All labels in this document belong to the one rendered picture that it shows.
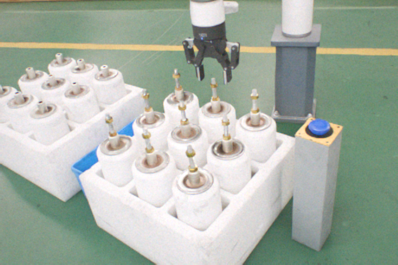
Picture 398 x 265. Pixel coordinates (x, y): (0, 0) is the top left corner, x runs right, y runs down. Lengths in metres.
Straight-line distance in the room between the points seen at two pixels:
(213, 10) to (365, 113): 0.78
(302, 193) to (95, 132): 0.63
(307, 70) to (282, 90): 0.11
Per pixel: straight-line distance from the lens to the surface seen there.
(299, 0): 1.20
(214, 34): 0.85
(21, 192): 1.32
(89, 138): 1.18
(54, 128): 1.13
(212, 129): 0.96
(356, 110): 1.46
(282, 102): 1.33
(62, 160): 1.14
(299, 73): 1.27
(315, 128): 0.77
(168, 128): 0.97
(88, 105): 1.18
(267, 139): 0.91
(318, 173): 0.81
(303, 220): 0.93
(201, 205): 0.76
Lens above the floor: 0.78
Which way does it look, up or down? 33 degrees down
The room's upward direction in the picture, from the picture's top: 7 degrees counter-clockwise
